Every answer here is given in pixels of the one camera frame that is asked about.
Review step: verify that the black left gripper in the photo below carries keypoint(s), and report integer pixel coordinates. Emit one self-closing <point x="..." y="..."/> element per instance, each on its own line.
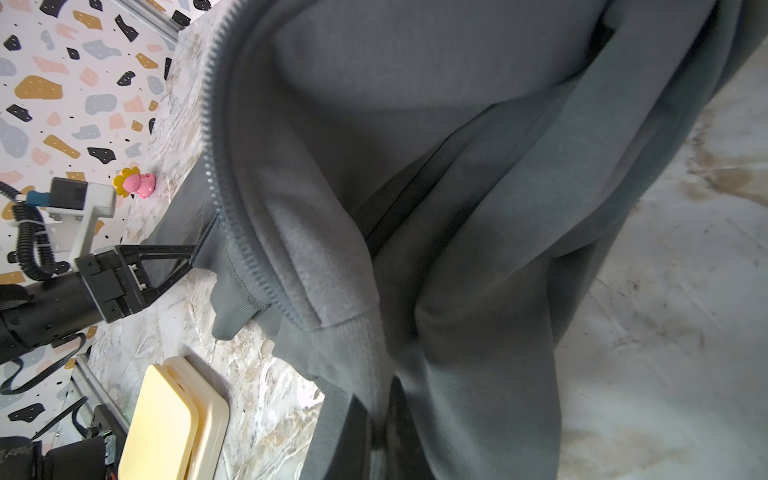
<point x="107" y="286"/>

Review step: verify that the aluminium corner frame post left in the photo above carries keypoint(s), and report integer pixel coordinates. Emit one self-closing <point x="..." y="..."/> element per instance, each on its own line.
<point x="166" y="18"/>

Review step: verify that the cream kitchen scale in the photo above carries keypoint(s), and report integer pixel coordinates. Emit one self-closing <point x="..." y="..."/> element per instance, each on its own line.
<point x="178" y="425"/>

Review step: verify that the pink yellow flower toy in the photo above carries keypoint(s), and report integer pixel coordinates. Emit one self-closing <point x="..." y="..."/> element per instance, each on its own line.
<point x="131" y="181"/>

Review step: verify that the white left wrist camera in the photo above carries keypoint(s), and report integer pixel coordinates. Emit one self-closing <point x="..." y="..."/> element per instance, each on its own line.
<point x="73" y="208"/>

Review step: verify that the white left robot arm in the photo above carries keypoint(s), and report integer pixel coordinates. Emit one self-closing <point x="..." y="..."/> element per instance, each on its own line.
<point x="96" y="456"/>

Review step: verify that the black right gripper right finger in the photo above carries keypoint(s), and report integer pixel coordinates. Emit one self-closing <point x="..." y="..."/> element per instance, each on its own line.
<point x="404" y="436"/>

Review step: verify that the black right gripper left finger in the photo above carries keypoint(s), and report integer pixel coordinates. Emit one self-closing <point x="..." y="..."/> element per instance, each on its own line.
<point x="340" y="446"/>

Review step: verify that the grey zip-up jacket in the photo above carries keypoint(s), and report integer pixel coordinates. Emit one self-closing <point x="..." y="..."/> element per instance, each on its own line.
<point x="427" y="189"/>

